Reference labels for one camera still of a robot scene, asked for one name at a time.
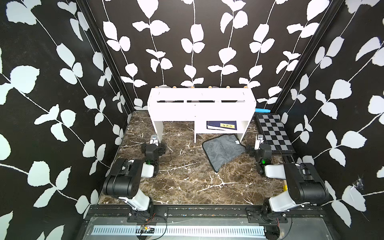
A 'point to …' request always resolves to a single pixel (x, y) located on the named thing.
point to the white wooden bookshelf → (213, 110)
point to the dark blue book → (222, 125)
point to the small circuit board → (147, 230)
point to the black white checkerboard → (274, 133)
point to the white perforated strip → (181, 230)
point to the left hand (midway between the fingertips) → (154, 139)
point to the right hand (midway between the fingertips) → (255, 140)
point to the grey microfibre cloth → (222, 149)
